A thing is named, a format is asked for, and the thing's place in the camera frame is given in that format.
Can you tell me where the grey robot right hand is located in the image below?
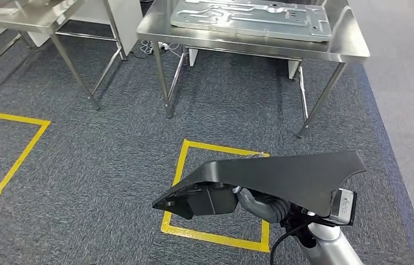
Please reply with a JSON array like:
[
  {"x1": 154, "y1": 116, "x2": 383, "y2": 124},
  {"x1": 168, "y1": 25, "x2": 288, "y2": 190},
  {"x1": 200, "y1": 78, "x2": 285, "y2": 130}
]
[{"x1": 234, "y1": 186, "x2": 292, "y2": 225}]

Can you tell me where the black plastic panel part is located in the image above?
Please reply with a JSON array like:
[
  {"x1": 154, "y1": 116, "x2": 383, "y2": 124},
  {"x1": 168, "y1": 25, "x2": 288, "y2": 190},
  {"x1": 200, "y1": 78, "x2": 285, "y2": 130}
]
[{"x1": 152, "y1": 150, "x2": 367, "y2": 221}]

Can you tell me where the stainless steel workbench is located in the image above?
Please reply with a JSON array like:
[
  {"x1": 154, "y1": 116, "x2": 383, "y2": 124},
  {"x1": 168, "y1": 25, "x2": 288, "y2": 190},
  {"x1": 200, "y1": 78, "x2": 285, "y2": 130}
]
[{"x1": 136, "y1": 0, "x2": 371, "y2": 140}]

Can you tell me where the grey stamped metal plate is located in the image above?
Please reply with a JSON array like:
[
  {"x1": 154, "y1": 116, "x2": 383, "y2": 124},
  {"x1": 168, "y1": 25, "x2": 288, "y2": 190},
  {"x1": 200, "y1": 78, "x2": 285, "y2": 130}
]
[{"x1": 170, "y1": 0, "x2": 333, "y2": 43}]

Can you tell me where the white cabinet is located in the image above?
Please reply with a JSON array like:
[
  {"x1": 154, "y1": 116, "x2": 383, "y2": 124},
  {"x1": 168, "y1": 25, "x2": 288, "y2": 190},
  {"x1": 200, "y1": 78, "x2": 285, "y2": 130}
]
[{"x1": 70, "y1": 0, "x2": 144, "y2": 56}]

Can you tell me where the stainless steel table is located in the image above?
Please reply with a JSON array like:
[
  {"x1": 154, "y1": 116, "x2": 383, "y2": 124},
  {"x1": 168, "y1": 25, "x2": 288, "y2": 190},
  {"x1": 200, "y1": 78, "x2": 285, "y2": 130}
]
[{"x1": 0, "y1": 0, "x2": 128, "y2": 111}]

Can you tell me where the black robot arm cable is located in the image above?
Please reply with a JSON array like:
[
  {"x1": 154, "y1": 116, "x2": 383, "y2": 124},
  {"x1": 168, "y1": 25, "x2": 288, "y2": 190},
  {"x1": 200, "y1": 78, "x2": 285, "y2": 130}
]
[{"x1": 269, "y1": 219, "x2": 316, "y2": 265}]

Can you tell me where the white power strip with cables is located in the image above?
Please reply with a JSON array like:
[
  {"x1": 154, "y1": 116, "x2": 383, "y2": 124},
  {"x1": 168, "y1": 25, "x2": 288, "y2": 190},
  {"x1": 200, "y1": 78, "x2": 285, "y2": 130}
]
[{"x1": 134, "y1": 39, "x2": 184, "y2": 60}]

